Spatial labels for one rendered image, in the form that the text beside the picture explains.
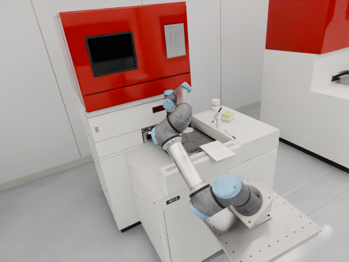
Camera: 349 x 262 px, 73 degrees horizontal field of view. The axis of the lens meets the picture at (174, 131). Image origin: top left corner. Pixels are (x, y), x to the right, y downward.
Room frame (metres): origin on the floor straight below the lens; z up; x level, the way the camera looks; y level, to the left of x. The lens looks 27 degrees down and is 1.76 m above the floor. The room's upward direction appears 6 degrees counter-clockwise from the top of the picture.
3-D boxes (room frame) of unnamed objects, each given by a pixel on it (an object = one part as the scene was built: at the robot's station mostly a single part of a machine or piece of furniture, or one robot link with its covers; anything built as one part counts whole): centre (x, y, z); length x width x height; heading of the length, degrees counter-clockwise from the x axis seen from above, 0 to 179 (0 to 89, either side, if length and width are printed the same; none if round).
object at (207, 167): (1.21, -0.15, 0.89); 0.55 x 0.09 x 0.14; 116
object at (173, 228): (1.51, -0.17, 0.41); 0.97 x 0.64 x 0.82; 116
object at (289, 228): (0.85, -0.34, 0.75); 0.45 x 0.44 x 0.13; 22
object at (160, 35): (1.97, 0.35, 1.52); 0.81 x 0.75 x 0.59; 116
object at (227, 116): (1.67, -0.42, 1.00); 0.07 x 0.07 x 0.07; 44
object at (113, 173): (1.99, 0.37, 0.41); 0.82 x 0.71 x 0.82; 116
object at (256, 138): (1.64, -0.44, 0.89); 0.62 x 0.35 x 0.14; 26
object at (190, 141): (1.57, -0.05, 0.90); 0.34 x 0.34 x 0.01; 26
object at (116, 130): (1.69, 0.22, 1.02); 0.82 x 0.03 x 0.40; 116
